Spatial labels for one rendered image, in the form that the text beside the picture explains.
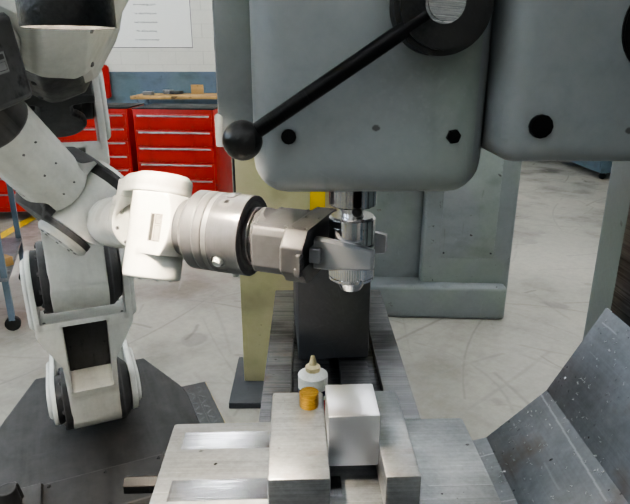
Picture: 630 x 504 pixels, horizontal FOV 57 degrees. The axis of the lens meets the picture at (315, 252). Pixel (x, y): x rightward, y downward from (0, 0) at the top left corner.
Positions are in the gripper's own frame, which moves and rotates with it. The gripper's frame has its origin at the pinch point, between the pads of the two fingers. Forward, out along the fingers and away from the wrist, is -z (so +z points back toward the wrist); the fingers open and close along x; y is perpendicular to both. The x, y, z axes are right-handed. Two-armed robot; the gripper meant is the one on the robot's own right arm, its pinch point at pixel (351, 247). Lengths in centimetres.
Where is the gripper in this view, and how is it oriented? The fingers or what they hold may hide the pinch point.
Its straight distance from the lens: 59.0
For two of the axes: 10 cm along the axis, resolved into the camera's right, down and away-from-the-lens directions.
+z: -9.4, -1.2, 3.1
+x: 3.3, -3.0, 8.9
